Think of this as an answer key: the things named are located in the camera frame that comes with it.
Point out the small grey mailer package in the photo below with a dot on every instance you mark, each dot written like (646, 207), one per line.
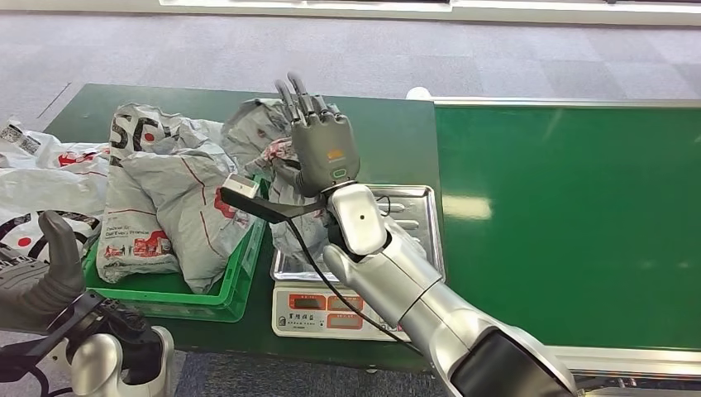
(254, 129)

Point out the bright green conveyor belt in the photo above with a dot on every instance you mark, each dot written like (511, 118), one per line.
(575, 219)

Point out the white mailer with barcode labels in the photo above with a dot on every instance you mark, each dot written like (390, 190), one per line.
(49, 148)

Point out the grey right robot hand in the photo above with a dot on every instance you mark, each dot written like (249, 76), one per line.
(324, 153)

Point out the aluminium conveyor frame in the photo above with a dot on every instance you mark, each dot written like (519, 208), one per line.
(630, 363)

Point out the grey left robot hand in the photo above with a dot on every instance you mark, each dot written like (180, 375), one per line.
(55, 268)

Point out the large white mailer black logo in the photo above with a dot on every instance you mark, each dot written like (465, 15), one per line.
(44, 192)

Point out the grey mailer package black logo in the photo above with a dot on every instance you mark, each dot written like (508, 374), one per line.
(128, 230)

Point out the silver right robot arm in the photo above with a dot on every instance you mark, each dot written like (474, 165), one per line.
(427, 307)

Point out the green plastic basket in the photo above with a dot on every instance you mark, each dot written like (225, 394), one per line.
(235, 279)

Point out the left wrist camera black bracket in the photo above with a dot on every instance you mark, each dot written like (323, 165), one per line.
(71, 318)

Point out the white electronic weighing scale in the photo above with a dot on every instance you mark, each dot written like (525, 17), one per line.
(306, 312)

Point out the wrist camera black bracket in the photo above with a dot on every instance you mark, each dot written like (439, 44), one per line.
(257, 207)
(71, 318)

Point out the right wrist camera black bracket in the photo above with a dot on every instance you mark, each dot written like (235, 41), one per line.
(257, 207)

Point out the grey mailer package red stripe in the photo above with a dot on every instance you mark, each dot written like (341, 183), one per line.
(186, 219)

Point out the small white round object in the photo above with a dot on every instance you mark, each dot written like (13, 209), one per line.
(418, 93)

